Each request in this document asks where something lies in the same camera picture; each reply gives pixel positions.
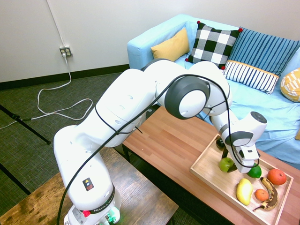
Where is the white navy striped pillow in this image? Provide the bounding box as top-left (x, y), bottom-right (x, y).
top-left (222, 60), bottom-right (280, 95)

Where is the black white checked pillow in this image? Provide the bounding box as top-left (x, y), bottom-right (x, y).
top-left (185, 20), bottom-right (243, 70)

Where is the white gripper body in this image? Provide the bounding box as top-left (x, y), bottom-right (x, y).
top-left (227, 144), bottom-right (261, 174)

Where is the yellow white patterned pillow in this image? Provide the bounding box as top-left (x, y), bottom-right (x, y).
top-left (280, 67), bottom-right (300, 103)

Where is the red-orange grapefruit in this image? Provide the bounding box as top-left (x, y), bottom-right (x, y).
top-left (267, 168), bottom-right (287, 186)

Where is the green apple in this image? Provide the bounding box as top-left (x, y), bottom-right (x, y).
top-left (219, 157), bottom-right (235, 173)

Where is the black tripod stand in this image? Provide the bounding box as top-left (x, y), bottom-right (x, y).
top-left (0, 104), bottom-right (52, 195)

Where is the green lime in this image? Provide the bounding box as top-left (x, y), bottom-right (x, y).
top-left (247, 165), bottom-right (262, 179)

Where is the mustard yellow pillow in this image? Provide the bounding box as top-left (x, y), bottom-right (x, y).
top-left (150, 27), bottom-right (190, 62)

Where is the light wooden tray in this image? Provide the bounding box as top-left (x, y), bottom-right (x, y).
top-left (189, 134), bottom-right (294, 225)

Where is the wall power outlet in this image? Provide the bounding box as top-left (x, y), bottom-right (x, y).
top-left (59, 46), bottom-right (73, 58)

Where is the small orange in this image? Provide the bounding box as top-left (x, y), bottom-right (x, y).
top-left (255, 188), bottom-right (270, 202)

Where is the reddish wooden coffee table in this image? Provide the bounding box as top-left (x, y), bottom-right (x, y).
top-left (121, 106), bottom-right (300, 225)

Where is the overripe spotted banana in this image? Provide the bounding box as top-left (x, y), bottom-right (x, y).
top-left (252, 177), bottom-right (279, 212)

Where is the white wall conduit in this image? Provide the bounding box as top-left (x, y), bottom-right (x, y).
top-left (46, 0), bottom-right (65, 47)

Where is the white power cord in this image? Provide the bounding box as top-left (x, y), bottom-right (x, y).
top-left (0, 52), bottom-right (94, 129)

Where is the blue striped pillow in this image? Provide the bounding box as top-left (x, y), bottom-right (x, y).
top-left (228, 27), bottom-right (300, 77)

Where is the light blue sofa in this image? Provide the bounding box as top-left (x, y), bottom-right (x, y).
top-left (127, 13), bottom-right (300, 169)

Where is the yellow mango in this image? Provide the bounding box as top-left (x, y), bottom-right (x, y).
top-left (236, 178), bottom-right (254, 206)

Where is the rustic dark wooden table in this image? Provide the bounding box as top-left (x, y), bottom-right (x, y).
top-left (0, 147), bottom-right (179, 225)

